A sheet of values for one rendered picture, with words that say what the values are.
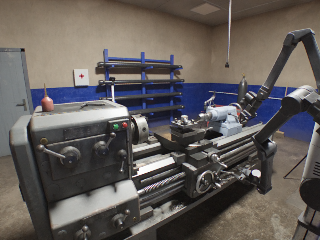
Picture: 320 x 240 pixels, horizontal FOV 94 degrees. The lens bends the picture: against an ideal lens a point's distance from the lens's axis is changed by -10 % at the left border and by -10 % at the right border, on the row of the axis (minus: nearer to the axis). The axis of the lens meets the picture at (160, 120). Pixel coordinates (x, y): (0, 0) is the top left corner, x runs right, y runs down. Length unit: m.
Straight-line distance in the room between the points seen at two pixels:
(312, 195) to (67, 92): 4.18
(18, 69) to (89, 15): 1.91
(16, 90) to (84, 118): 3.30
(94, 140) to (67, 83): 3.29
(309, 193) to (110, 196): 1.04
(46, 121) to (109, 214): 0.65
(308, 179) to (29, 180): 1.34
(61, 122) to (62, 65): 3.30
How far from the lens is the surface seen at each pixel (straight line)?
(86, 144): 1.01
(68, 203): 1.14
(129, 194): 1.16
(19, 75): 4.21
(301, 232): 1.17
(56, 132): 0.98
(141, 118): 1.33
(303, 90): 0.76
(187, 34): 5.93
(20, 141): 1.01
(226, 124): 2.09
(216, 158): 1.43
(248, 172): 1.31
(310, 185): 0.96
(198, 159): 1.39
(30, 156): 1.03
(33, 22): 4.37
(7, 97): 4.26
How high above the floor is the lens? 1.52
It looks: 15 degrees down
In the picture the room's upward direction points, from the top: straight up
